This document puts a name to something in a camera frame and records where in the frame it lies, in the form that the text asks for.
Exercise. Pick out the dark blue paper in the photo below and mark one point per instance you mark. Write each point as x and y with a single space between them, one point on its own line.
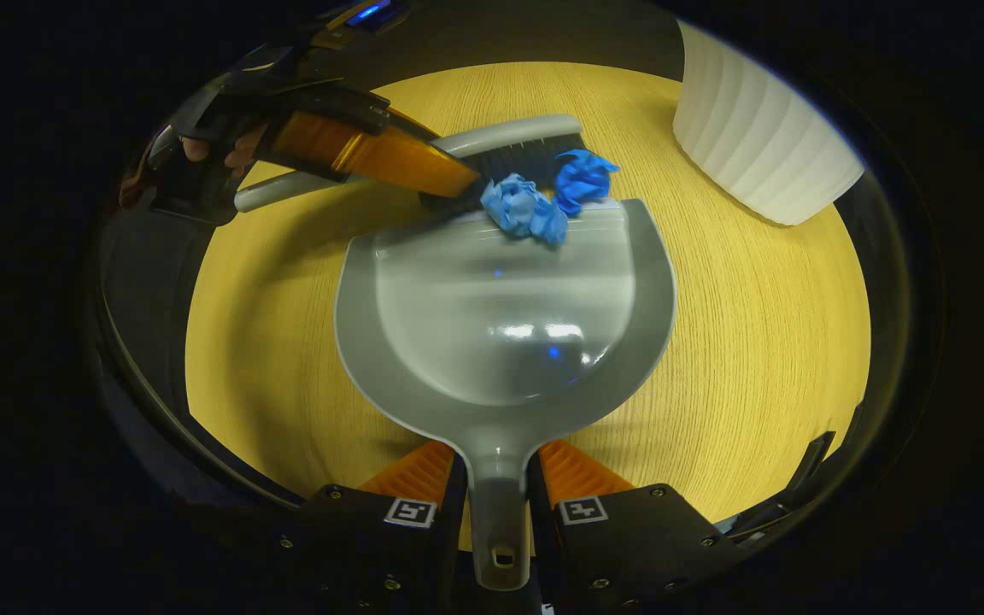
582 179

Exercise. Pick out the white ribbed garbage bin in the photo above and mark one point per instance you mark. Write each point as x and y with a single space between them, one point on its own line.
757 137

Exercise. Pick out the light blue paper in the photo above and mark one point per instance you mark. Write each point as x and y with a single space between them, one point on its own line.
522 209

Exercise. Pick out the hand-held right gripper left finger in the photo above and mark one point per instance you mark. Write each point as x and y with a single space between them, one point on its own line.
451 547

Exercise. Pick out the small grey broom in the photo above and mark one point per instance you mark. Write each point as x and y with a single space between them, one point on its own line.
509 137

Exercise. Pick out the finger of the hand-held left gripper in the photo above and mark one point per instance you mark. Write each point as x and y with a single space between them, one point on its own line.
372 154

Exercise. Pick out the grey plastic dustpan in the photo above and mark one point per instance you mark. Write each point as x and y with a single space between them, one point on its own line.
500 325

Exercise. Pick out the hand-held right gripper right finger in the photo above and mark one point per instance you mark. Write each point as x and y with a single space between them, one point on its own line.
543 547

